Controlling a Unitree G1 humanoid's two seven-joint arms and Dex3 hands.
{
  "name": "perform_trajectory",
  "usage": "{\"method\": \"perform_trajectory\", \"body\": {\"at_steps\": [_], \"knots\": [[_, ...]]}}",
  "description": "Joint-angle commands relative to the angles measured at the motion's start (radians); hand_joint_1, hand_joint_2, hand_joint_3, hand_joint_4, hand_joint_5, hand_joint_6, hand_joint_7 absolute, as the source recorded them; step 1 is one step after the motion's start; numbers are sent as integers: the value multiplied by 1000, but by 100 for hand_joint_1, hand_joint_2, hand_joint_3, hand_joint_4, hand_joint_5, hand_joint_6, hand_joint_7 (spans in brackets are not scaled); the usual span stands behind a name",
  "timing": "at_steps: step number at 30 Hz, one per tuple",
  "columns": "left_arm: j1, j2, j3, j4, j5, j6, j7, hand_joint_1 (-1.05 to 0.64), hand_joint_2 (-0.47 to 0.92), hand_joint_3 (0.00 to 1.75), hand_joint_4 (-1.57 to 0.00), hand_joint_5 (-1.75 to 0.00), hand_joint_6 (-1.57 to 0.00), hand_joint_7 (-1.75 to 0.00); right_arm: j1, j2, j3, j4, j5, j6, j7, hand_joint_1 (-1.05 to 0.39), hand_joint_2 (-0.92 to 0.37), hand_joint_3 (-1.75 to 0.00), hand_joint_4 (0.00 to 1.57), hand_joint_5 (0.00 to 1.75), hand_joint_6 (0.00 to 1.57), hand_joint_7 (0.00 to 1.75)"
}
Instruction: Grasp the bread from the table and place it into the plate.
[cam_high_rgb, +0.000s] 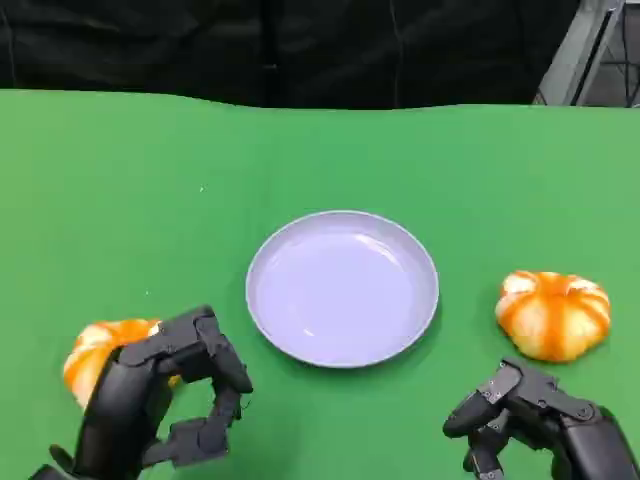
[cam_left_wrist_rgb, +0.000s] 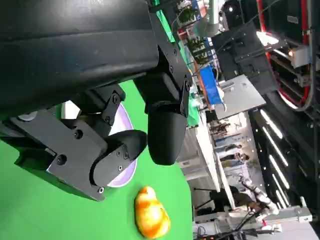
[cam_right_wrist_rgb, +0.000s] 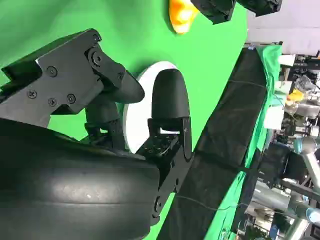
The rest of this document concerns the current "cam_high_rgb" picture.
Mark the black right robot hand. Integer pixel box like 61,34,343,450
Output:
441,356,640,480

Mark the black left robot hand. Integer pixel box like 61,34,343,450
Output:
73,304,255,480

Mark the green table cloth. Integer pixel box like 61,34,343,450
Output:
0,88,640,480

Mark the lilac plate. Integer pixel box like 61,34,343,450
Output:
244,209,441,370

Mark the black curtain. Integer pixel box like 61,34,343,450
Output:
0,0,584,110

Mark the grey metal frame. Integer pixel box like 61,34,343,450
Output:
531,0,640,109

